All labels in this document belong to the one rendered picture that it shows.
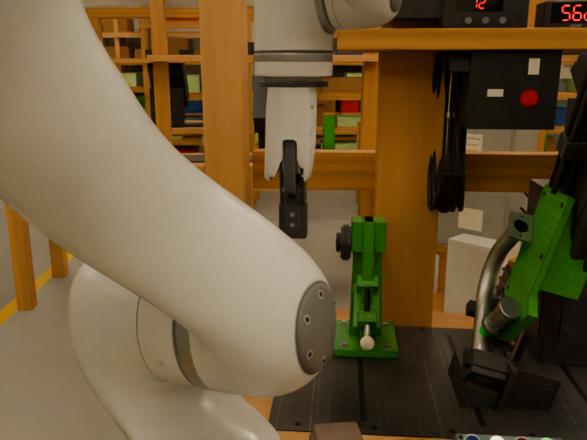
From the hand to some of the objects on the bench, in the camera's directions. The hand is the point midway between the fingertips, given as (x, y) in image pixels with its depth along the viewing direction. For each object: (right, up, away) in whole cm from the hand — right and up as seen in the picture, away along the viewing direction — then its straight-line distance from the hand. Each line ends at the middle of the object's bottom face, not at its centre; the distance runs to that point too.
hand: (293, 220), depth 69 cm
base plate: (+52, -32, +45) cm, 76 cm away
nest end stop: (+33, -30, +36) cm, 57 cm away
